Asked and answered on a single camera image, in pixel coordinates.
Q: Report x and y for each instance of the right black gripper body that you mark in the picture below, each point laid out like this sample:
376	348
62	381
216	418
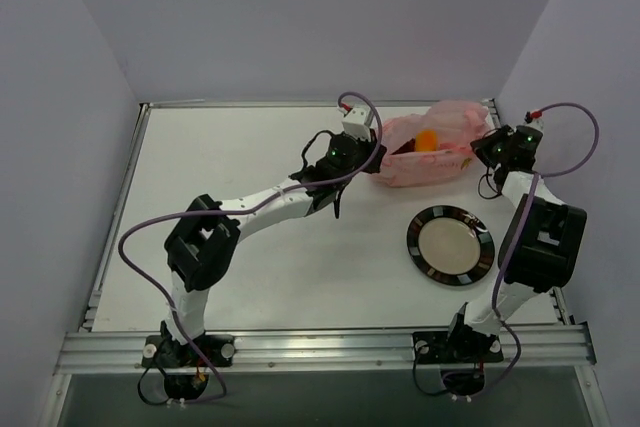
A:
483	147

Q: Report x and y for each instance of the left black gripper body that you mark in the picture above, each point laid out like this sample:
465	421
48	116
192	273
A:
373	158

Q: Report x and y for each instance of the pink plastic bag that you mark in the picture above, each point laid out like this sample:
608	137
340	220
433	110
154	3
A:
457	124

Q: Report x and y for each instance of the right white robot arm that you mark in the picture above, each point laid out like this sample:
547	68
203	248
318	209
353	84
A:
539	250

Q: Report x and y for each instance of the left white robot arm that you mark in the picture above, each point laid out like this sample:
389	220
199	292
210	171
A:
200	249

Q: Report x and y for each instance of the orange fake fruit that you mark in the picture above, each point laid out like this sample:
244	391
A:
426	141

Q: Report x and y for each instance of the black rimmed ceramic plate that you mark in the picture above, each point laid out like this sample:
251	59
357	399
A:
450	245

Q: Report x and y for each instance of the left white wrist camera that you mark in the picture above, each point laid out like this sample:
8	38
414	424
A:
357	122

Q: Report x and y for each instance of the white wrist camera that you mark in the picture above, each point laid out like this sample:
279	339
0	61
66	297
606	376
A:
357	122
535	119

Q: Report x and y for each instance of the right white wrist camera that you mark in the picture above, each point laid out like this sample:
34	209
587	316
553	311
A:
535	119

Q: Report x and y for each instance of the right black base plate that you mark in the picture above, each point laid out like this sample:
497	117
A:
439	347

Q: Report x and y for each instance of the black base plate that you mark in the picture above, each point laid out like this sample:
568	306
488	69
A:
168	353
439	347

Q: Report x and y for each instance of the aluminium front rail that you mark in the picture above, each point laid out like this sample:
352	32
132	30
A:
317	350

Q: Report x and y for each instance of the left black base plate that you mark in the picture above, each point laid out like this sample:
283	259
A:
168	353

